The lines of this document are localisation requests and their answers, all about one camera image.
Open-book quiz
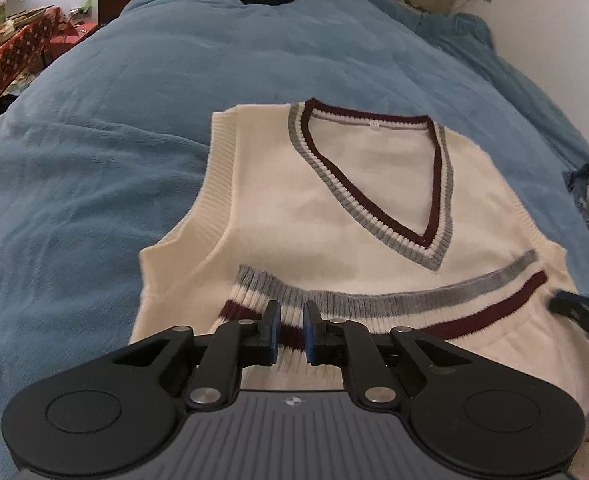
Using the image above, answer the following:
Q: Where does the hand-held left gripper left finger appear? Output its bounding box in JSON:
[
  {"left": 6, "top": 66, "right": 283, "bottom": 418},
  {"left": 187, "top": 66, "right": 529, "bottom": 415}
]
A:
[{"left": 112, "top": 300, "right": 281, "bottom": 409}]

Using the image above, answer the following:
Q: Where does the blue fleece blanket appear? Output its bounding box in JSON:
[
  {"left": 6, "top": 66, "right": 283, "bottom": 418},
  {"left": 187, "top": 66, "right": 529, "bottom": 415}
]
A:
[{"left": 0, "top": 0, "right": 589, "bottom": 461}]

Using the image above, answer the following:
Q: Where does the cream knit vest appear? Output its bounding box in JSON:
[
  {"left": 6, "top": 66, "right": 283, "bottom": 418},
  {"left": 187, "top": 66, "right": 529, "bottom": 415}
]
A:
[{"left": 129, "top": 97, "right": 589, "bottom": 413}]

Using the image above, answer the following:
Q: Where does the red patterned tablecloth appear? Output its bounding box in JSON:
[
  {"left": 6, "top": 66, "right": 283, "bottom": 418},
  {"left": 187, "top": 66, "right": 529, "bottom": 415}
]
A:
[{"left": 0, "top": 7, "right": 78, "bottom": 124}]

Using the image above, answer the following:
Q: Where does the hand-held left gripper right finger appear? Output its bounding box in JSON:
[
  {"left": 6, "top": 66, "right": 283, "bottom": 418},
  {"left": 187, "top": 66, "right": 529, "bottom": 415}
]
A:
[{"left": 304, "top": 300, "right": 475, "bottom": 407}]

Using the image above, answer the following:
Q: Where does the dark wooden nightstand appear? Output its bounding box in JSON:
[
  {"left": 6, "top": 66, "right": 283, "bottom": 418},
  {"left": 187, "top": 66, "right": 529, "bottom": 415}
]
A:
[{"left": 94, "top": 0, "right": 151, "bottom": 27}]

